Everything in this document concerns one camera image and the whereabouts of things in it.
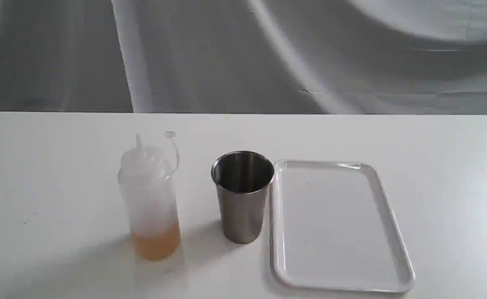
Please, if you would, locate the translucent squeeze bottle amber liquid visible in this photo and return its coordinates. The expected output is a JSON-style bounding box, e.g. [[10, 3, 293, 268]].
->
[[117, 131, 181, 261]]

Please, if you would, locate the stainless steel cup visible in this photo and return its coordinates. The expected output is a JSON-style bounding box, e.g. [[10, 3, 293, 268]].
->
[[210, 151, 275, 244]]

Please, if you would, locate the grey fabric backdrop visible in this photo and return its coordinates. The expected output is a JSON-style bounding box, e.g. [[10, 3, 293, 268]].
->
[[0, 0, 487, 114]]

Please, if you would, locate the white plastic tray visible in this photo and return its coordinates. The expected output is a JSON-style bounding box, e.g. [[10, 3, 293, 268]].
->
[[269, 159, 415, 294]]

